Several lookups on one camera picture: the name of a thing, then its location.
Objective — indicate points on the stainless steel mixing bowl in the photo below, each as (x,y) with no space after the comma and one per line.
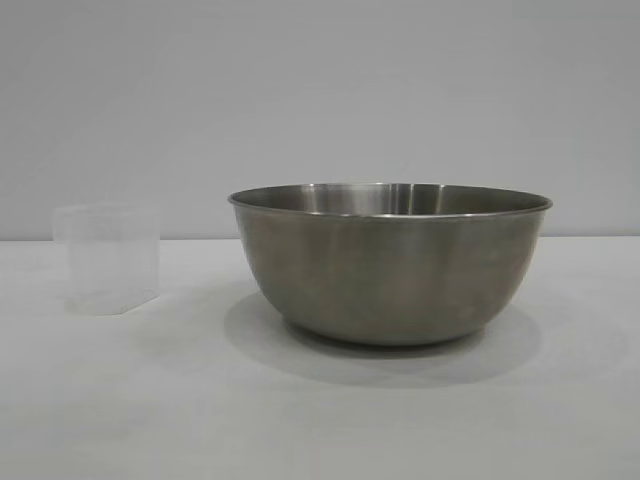
(390,270)

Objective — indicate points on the clear plastic measuring cup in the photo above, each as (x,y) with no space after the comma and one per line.
(107,260)

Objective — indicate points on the white tablecloth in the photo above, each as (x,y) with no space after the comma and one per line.
(150,400)

